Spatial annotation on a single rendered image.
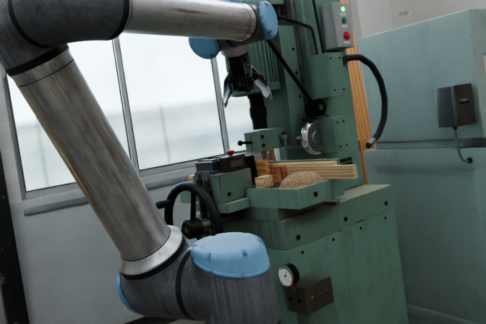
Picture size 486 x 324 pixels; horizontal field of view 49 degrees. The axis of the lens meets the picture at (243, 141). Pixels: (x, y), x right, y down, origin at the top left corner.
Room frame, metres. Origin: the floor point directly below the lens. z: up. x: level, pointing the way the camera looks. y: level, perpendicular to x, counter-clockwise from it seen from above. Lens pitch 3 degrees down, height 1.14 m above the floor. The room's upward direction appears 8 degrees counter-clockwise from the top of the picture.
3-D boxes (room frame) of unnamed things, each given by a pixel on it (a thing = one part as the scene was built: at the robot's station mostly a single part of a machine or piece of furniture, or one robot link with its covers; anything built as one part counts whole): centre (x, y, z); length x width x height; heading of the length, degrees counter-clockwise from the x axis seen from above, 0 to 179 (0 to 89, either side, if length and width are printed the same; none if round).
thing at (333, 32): (1.95, -0.40, 1.40); 0.10 x 0.06 x 0.16; 131
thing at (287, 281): (1.51, -0.08, 0.65); 0.06 x 0.04 x 0.08; 41
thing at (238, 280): (1.06, 0.06, 0.80); 0.17 x 0.15 x 0.18; 57
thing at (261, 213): (1.80, -0.02, 0.82); 0.40 x 0.21 x 0.04; 41
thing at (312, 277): (1.55, -0.13, 0.58); 0.12 x 0.08 x 0.08; 131
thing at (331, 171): (1.78, -0.12, 0.92); 0.60 x 0.02 x 0.04; 41
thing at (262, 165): (1.79, -0.02, 0.94); 0.16 x 0.02 x 0.08; 41
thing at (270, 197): (1.78, 0.02, 0.87); 0.61 x 0.30 x 0.06; 41
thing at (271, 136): (1.85, -0.08, 1.03); 0.14 x 0.07 x 0.09; 131
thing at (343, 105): (2.04, -0.28, 1.16); 0.22 x 0.22 x 0.72; 41
